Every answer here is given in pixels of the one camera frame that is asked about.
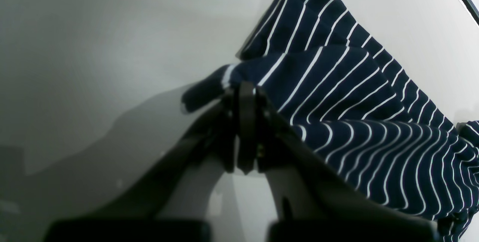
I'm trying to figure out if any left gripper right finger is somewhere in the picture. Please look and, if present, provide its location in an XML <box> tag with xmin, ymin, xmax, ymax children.
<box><xmin>256</xmin><ymin>87</ymin><xmax>439</xmax><ymax>242</ymax></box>

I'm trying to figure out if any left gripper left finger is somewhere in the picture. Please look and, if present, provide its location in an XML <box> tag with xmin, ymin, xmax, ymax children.
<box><xmin>44</xmin><ymin>82</ymin><xmax>257</xmax><ymax>242</ymax></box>

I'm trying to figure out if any navy white striped t-shirt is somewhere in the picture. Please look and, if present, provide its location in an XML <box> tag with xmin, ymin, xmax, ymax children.
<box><xmin>181</xmin><ymin>0</ymin><xmax>479</xmax><ymax>242</ymax></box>

